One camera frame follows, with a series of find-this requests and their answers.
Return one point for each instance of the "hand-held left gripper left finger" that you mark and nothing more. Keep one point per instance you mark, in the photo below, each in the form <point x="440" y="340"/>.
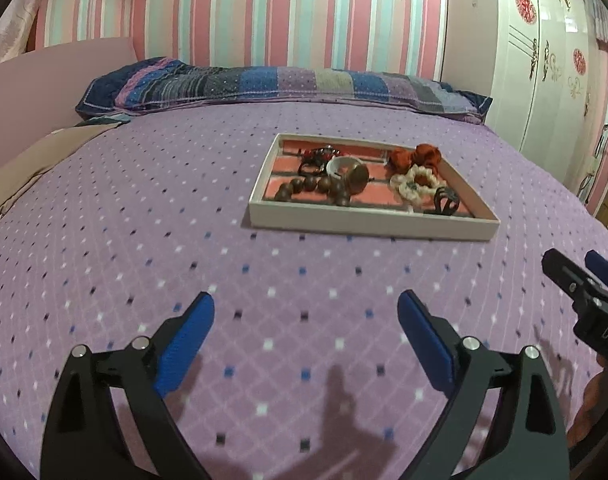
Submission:
<point x="184" y="345"/>

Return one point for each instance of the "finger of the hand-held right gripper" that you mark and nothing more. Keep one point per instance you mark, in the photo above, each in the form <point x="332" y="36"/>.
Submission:
<point x="606" y="272"/>
<point x="566" y="275"/>

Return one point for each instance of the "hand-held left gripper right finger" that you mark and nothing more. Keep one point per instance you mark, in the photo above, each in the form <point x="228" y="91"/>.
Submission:
<point x="423" y="345"/>

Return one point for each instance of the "white tray with brick lining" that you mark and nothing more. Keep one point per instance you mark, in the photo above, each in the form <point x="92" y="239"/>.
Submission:
<point x="368" y="222"/>

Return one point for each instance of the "dark claw hair clip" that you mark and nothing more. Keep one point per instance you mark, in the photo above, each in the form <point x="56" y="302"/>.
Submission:
<point x="446" y="202"/>

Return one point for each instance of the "cream fuzzy scrunchie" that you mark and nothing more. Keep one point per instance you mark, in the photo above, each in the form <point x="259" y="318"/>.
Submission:
<point x="413" y="185"/>

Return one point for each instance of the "orange scrunchie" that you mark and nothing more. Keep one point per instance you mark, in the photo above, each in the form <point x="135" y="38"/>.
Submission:
<point x="413" y="156"/>

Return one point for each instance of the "white and bronze bangle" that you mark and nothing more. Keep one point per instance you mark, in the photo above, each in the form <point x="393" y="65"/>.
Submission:
<point x="346" y="170"/>

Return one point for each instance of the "person's right hand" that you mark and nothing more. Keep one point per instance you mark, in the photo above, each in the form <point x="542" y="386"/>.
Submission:
<point x="586" y="410"/>

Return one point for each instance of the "purple dotted bedspread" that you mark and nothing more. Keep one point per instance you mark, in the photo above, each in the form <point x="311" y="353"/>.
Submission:
<point x="184" y="260"/>

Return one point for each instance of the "white wardrobe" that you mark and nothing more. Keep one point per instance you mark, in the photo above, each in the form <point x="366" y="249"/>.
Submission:
<point x="543" y="85"/>

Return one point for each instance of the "red paper-cut decal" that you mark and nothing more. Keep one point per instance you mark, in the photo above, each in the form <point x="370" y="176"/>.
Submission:
<point x="579" y="61"/>
<point x="524" y="7"/>

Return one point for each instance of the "beige bed sheet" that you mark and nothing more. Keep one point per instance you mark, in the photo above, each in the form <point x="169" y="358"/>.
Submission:
<point x="29" y="165"/>

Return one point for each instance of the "pink window curtain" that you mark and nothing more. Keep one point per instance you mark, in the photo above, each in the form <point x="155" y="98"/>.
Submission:
<point x="603" y="17"/>

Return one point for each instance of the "patchwork pillow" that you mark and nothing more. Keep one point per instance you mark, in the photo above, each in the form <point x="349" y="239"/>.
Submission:
<point x="284" y="85"/>

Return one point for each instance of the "pink headboard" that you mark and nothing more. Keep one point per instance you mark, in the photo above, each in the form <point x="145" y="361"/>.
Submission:
<point x="49" y="85"/>

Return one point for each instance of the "pale patterned curtain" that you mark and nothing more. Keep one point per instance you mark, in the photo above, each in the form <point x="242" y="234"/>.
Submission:
<point x="14" y="25"/>

